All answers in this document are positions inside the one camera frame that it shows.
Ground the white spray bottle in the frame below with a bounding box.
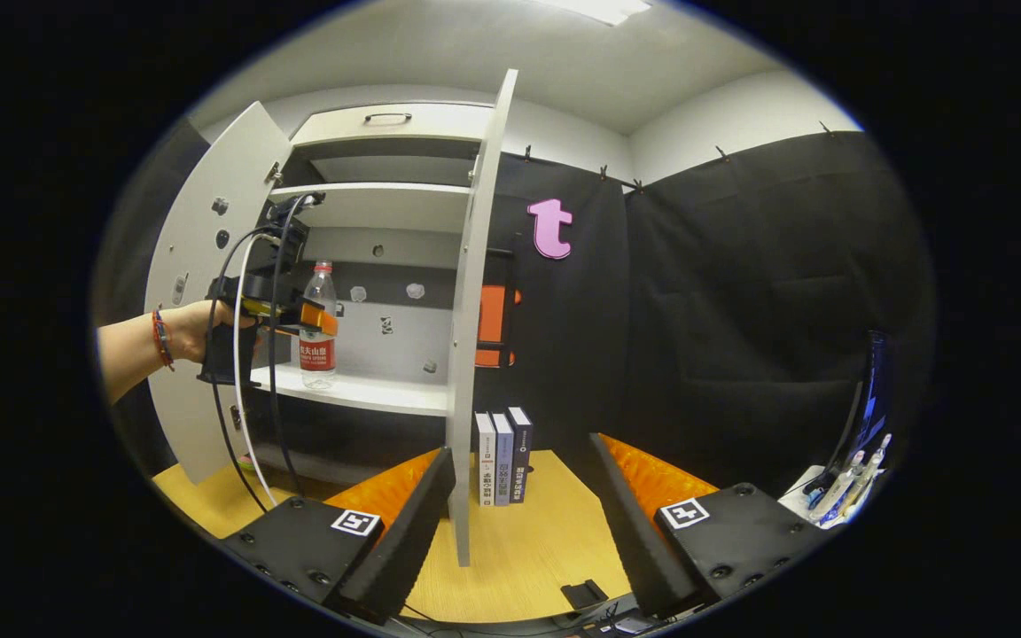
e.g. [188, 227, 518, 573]
[843, 432, 892, 510]
[807, 450, 866, 524]

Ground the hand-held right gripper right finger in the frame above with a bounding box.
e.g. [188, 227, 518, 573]
[588, 432, 830, 621]

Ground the clear water bottle red label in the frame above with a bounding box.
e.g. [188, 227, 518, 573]
[300, 261, 339, 391]

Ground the black backdrop cloth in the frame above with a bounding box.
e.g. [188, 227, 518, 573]
[94, 115, 937, 515]

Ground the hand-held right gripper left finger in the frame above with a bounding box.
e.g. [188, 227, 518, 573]
[222, 446, 458, 626]

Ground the grey-blue book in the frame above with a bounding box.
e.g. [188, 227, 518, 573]
[492, 412, 514, 507]

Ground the long ceiling light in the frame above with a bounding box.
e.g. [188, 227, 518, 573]
[533, 0, 653, 26]

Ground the white cabinet drawer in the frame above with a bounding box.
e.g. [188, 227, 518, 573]
[292, 102, 498, 147]

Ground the white tray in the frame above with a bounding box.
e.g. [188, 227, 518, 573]
[778, 465, 870, 530]

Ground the red beaded bracelet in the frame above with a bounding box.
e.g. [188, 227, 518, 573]
[152, 308, 176, 371]

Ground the white book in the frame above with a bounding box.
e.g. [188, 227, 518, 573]
[474, 412, 497, 508]

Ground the white cabinet door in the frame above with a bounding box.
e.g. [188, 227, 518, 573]
[446, 69, 520, 568]
[144, 100, 294, 486]

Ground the white cabinet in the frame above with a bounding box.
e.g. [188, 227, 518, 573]
[249, 102, 498, 488]

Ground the small black block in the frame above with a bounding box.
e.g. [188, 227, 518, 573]
[561, 580, 609, 611]

